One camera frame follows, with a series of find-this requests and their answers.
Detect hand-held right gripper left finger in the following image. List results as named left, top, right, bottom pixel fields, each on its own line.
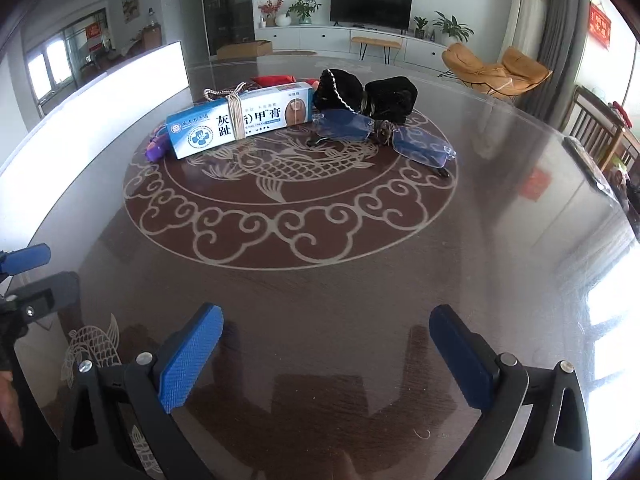
left=57, top=303, right=226, bottom=480

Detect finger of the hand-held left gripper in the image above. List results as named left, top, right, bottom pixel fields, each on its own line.
left=0, top=271, right=81, bottom=320
left=0, top=243, right=52, bottom=278

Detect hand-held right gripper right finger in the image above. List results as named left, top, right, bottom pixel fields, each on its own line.
left=429, top=304, right=593, bottom=480

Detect purple toy package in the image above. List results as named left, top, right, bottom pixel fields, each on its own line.
left=145, top=130, right=173, bottom=162

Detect large white box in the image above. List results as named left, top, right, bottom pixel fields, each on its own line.
left=0, top=40, right=191, bottom=196

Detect blue white medicine box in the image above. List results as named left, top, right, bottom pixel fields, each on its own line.
left=166, top=81, right=316, bottom=161

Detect blue lens glasses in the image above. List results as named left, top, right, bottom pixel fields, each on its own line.
left=307, top=108, right=458, bottom=178

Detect black velvet hair bow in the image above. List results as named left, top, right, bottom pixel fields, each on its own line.
left=312, top=69, right=419, bottom=126

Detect person's left hand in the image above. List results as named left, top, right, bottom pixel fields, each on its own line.
left=0, top=370, right=24, bottom=447

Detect dark plastic packet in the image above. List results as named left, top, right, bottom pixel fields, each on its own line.
left=562, top=135, right=623, bottom=201

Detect beige elastic band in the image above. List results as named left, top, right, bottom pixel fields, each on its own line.
left=226, top=91, right=248, bottom=140

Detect dark wooden chair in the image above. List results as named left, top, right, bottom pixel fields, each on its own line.
left=567, top=85, right=640, bottom=171

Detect orange lounge chair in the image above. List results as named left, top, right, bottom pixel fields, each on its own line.
left=441, top=42, right=553, bottom=100

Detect flat cardboard box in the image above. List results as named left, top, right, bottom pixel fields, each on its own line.
left=216, top=39, right=273, bottom=58

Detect dark glass display cabinet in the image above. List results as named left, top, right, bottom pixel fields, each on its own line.
left=200, top=0, right=256, bottom=58

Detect wooden bench with metal legs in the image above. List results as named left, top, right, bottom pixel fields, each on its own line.
left=350, top=36, right=403, bottom=63

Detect large leafy potted plant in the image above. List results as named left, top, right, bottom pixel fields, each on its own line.
left=432, top=11, right=475, bottom=45

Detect white television cabinet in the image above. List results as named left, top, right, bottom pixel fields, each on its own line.
left=254, top=25, right=448, bottom=68

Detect grey curtain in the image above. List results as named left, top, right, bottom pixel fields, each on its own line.
left=537, top=0, right=593, bottom=126

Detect covered standing air conditioner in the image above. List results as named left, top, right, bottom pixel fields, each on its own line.
left=500, top=0, right=551, bottom=63

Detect bushy green potted plant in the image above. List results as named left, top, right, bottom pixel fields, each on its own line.
left=286, top=0, right=323, bottom=26

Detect black television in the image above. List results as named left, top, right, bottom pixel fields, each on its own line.
left=330, top=0, right=414, bottom=30

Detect white pearl bead string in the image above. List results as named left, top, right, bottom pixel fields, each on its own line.
left=204, top=85, right=246, bottom=101

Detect red wall hanging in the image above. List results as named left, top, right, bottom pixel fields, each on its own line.
left=589, top=2, right=612, bottom=50

